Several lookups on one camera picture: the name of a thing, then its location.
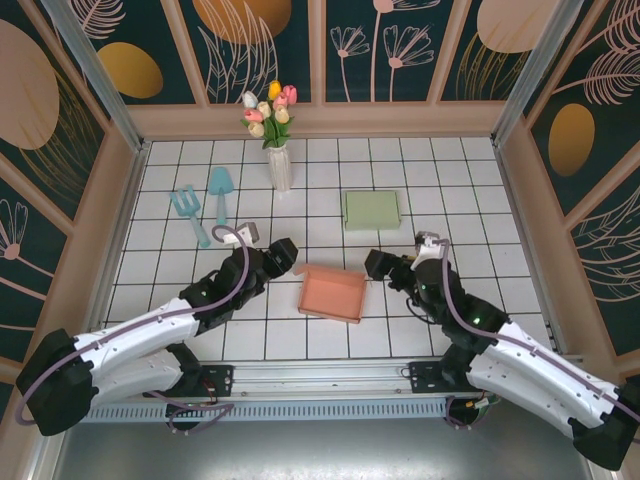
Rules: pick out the teal garden fork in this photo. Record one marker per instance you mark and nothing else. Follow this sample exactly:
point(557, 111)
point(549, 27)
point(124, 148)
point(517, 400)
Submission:
point(190, 210)

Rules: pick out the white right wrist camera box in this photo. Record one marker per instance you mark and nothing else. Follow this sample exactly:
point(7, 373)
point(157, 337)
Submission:
point(427, 245)

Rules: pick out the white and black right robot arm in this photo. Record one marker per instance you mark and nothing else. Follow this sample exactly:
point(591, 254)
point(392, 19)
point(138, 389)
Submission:
point(550, 390)

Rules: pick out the orange paper box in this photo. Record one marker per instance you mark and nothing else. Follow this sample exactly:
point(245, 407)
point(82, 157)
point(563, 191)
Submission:
point(330, 300)

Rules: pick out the white ribbed vase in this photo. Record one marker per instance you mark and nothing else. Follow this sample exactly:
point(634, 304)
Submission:
point(280, 170)

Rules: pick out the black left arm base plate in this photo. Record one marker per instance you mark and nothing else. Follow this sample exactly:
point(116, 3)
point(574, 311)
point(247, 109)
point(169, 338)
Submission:
point(220, 380)

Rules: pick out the aluminium mounting rail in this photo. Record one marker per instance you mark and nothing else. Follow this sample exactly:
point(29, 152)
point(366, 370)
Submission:
point(320, 375)

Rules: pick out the teal garden trowel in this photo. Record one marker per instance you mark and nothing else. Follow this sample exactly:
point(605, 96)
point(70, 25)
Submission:
point(221, 185)

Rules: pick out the artificial tulip bouquet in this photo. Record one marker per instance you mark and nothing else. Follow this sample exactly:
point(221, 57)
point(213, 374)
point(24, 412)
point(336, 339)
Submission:
point(267, 112)

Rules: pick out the aluminium frame post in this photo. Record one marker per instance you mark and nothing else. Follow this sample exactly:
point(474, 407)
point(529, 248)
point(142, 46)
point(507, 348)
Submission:
point(530, 75)
point(100, 80)

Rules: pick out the green paper box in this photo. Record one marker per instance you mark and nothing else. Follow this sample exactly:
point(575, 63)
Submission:
point(372, 210)

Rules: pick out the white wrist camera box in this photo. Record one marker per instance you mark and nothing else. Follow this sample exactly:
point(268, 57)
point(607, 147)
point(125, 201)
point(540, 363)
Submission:
point(245, 234)
point(427, 245)

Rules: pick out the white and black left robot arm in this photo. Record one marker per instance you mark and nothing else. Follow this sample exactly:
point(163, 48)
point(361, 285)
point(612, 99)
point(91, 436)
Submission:
point(60, 380)

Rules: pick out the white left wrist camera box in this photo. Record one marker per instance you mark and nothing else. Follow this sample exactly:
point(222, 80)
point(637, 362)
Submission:
point(245, 234)

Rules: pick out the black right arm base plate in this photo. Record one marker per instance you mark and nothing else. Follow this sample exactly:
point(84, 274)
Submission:
point(425, 377)

